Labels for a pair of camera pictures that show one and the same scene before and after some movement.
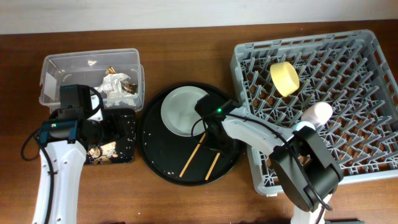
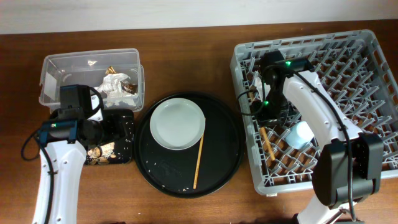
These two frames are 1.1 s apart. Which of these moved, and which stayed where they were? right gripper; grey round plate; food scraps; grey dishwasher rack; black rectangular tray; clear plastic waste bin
Moved: grey round plate; right gripper
Stayed: clear plastic waste bin; black rectangular tray; grey dishwasher rack; food scraps
